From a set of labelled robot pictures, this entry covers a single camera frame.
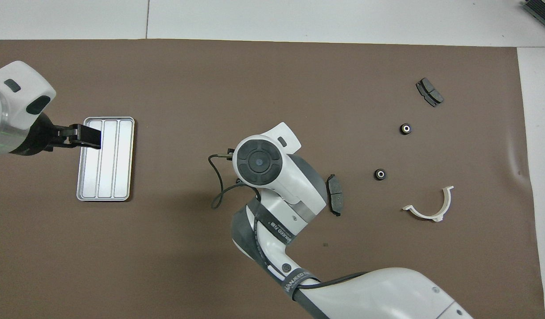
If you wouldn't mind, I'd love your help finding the brown table mat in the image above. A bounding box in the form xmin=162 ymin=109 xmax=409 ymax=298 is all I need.
xmin=0 ymin=39 xmax=545 ymax=319

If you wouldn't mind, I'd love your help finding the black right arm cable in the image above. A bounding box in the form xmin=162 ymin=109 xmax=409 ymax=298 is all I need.
xmin=209 ymin=148 xmax=368 ymax=291

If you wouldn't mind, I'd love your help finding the white curved plastic bracket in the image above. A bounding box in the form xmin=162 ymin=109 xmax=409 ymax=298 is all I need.
xmin=402 ymin=186 xmax=454 ymax=222

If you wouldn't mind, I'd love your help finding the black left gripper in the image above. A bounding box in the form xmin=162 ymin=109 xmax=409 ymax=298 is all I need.
xmin=9 ymin=113 xmax=101 ymax=156

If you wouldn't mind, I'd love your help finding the wide dark brake pad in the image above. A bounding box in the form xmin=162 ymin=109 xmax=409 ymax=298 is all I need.
xmin=416 ymin=78 xmax=444 ymax=108

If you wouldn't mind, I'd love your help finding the silver metal tray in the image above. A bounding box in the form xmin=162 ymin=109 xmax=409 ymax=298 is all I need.
xmin=76 ymin=117 xmax=136 ymax=202

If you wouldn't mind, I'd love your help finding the slim dark brake pad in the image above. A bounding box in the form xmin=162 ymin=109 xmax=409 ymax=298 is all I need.
xmin=327 ymin=174 xmax=344 ymax=217

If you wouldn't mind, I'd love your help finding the dark grey ribbed box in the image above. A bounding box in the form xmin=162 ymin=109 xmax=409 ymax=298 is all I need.
xmin=522 ymin=0 xmax=545 ymax=34

